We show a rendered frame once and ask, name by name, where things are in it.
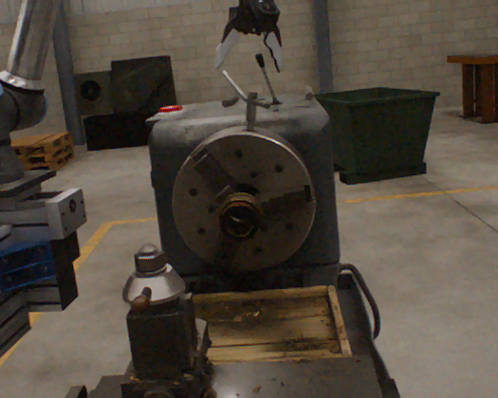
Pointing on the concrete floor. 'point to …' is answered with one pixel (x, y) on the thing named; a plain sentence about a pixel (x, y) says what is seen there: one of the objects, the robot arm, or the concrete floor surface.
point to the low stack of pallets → (44, 151)
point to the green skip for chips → (378, 132)
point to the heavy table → (484, 85)
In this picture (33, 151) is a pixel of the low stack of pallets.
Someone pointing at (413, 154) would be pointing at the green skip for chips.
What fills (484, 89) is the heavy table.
